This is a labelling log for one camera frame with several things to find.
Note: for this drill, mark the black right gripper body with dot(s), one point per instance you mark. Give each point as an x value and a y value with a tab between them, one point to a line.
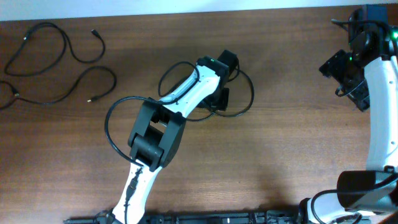
343	73

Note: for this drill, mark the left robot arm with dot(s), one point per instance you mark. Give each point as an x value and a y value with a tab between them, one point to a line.
159	126

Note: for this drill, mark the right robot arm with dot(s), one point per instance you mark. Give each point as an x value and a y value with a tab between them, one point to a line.
367	75

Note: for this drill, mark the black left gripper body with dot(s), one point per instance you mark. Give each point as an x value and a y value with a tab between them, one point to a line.
217	99

